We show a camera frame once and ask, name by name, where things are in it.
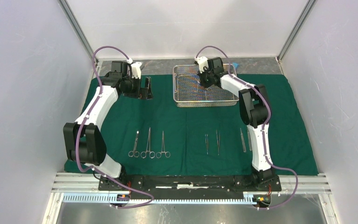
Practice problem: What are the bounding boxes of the blue small block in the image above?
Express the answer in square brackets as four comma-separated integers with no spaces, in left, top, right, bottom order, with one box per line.
[232,63,239,69]

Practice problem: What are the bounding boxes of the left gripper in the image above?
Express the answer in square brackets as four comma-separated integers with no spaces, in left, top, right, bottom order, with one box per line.
[123,75,153,100]

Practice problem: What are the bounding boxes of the pointed steel tweezers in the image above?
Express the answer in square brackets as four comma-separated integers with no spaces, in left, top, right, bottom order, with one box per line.
[216,130,221,155]

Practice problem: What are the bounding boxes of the steel scalpel handle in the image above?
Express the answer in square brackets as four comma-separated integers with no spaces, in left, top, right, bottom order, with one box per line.
[247,129,252,151]

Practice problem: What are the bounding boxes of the purple cable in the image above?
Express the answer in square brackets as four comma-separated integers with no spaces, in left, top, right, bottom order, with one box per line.
[194,46,299,211]
[75,46,155,210]

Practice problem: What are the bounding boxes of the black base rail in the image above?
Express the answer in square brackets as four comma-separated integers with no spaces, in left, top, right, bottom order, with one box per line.
[98,175,282,206]

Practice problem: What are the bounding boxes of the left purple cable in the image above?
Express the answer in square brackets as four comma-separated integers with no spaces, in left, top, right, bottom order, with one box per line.
[75,46,155,210]

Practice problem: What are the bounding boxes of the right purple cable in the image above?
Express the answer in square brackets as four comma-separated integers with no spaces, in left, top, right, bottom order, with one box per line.
[194,46,299,211]

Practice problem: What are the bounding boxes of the steel forceps with ring handles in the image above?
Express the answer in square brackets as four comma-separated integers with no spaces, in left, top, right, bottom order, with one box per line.
[140,128,156,159]

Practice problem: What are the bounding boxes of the green surgical cloth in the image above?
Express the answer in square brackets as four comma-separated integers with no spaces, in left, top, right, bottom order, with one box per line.
[101,74,318,175]

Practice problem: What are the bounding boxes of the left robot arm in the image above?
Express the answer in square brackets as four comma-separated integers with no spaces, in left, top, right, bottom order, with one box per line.
[63,59,153,190]

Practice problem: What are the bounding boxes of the metal mesh instrument tray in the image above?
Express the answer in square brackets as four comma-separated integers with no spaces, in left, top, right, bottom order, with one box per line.
[172,64,239,107]

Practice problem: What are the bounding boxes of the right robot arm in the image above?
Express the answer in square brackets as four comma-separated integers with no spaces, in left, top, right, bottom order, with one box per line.
[195,56,275,190]

